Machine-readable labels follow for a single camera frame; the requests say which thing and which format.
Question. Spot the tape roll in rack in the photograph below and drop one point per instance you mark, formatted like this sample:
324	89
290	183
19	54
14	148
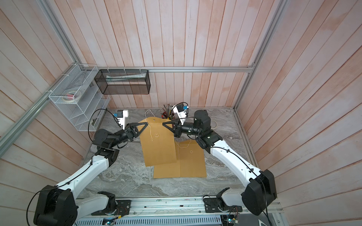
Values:
71	96

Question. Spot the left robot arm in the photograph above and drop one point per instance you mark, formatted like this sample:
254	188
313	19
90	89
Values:
58	205

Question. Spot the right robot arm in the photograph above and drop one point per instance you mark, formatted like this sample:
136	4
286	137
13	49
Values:
259	189

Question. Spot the white wire shelf rack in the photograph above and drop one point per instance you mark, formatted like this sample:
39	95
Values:
79	98

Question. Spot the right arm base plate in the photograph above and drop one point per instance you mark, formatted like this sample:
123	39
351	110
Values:
214	205

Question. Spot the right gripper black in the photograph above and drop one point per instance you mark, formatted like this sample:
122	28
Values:
178	130

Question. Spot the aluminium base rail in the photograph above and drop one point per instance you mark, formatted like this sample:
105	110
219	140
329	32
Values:
152	206

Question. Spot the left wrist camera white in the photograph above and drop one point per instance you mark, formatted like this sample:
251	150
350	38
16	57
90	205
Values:
121	116

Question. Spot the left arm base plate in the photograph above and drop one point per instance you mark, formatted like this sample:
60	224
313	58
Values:
116	208

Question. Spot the masking tape roll on table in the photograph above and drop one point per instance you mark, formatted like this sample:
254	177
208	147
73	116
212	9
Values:
215	125

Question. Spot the brown file bag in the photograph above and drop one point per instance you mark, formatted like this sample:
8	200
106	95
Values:
157	143
191	160
170	170

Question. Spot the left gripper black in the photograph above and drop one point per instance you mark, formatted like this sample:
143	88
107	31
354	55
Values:
131	131

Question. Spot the black mesh basket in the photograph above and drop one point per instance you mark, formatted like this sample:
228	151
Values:
123	81

